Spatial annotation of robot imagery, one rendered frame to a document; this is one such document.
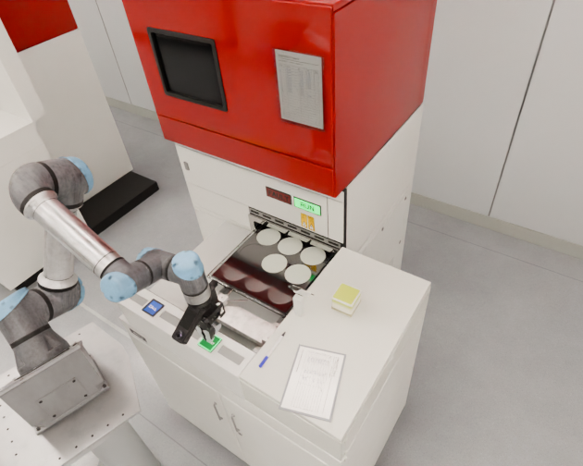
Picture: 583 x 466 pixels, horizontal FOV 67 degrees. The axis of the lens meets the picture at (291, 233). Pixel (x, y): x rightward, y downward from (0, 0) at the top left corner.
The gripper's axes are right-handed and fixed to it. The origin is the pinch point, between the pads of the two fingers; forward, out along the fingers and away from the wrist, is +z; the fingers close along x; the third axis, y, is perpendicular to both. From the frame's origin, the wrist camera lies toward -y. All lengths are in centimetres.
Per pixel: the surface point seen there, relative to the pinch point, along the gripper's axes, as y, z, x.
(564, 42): 207, -28, -53
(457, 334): 114, 98, -57
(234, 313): 17.3, 9.9, 5.3
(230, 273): 30.4, 8.1, 17.5
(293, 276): 41.0, 7.9, -4.4
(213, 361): -3.9, 2.0, -5.4
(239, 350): 3.3, 1.9, -9.8
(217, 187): 58, -4, 46
